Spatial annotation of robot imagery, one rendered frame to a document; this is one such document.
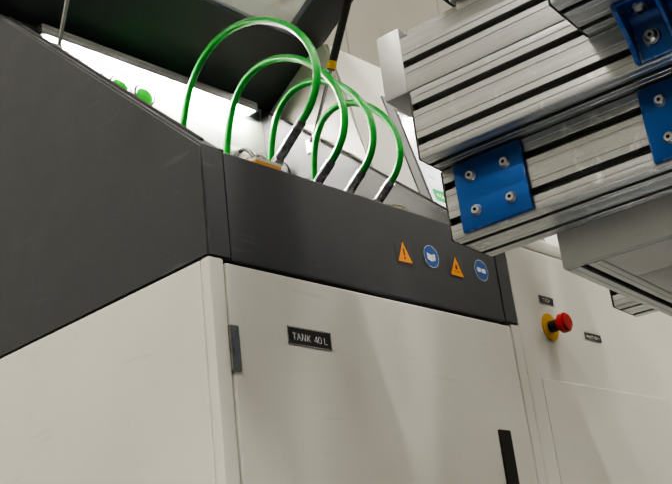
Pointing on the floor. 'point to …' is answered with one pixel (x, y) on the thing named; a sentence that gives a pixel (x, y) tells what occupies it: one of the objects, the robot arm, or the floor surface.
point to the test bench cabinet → (141, 392)
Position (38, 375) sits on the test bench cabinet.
